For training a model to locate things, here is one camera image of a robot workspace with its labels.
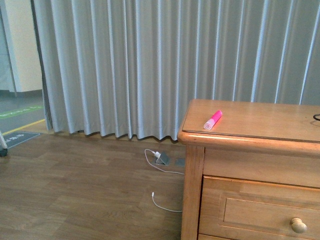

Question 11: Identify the white stand leg with caster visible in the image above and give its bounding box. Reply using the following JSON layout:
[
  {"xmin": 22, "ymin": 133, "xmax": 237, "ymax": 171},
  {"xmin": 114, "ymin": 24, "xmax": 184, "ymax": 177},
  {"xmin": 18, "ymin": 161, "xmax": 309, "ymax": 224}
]
[{"xmin": 0, "ymin": 131, "xmax": 8, "ymax": 157}]

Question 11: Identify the grey floor sign mat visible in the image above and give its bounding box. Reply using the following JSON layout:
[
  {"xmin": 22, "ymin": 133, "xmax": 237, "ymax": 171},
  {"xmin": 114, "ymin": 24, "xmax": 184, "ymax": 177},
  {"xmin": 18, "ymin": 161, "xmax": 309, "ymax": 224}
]
[{"xmin": 4, "ymin": 131, "xmax": 41, "ymax": 149}]

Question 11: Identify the pink highlighter marker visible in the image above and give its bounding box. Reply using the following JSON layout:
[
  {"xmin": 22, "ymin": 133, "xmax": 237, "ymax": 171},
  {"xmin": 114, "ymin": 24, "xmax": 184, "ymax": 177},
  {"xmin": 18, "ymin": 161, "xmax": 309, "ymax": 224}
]
[{"xmin": 203, "ymin": 110, "xmax": 223, "ymax": 130}]

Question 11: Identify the round wooden drawer knob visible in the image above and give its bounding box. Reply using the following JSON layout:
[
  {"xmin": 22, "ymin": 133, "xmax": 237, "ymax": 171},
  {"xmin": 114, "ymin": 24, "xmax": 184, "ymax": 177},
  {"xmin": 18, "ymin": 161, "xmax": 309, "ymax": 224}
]
[{"xmin": 290, "ymin": 217, "xmax": 308, "ymax": 234}]

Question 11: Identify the wooden top drawer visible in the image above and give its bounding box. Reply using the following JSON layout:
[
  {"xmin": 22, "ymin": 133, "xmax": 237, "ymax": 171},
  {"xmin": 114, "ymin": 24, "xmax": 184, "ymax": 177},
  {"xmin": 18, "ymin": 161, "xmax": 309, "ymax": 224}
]
[{"xmin": 198, "ymin": 176, "xmax": 320, "ymax": 240}]

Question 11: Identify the white power adapter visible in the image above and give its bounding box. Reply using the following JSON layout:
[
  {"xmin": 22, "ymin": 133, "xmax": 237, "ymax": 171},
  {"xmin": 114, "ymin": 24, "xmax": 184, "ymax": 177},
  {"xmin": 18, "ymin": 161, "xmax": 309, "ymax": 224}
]
[{"xmin": 152, "ymin": 151, "xmax": 161, "ymax": 159}]

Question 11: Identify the open metal floor socket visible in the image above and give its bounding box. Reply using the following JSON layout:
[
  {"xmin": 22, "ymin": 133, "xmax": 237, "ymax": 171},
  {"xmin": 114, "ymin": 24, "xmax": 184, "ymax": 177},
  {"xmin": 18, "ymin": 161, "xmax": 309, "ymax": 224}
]
[{"xmin": 153, "ymin": 151, "xmax": 170, "ymax": 166}]

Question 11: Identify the closed metal floor plate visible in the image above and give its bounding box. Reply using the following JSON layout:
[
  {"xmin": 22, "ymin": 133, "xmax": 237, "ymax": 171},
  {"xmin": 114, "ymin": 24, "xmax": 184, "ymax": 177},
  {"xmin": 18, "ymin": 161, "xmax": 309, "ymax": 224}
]
[{"xmin": 174, "ymin": 158, "xmax": 185, "ymax": 167}]

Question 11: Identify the wooden dresser cabinet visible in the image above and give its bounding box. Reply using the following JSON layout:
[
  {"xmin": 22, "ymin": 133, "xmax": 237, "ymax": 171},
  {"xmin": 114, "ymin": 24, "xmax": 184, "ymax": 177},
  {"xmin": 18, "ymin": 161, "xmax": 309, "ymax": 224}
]
[{"xmin": 177, "ymin": 99, "xmax": 320, "ymax": 240}]

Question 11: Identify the white charging cable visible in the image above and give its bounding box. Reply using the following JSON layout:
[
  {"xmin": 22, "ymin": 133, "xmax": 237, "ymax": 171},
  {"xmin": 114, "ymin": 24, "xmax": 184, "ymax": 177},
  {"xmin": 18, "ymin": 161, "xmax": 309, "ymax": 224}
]
[{"xmin": 144, "ymin": 148, "xmax": 185, "ymax": 213}]

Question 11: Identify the grey pleated curtain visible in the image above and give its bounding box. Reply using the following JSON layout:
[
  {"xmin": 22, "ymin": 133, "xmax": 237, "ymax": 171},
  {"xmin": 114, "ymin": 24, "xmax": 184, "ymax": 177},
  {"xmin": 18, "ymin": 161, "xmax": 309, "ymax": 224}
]
[{"xmin": 31, "ymin": 0, "xmax": 320, "ymax": 139}]

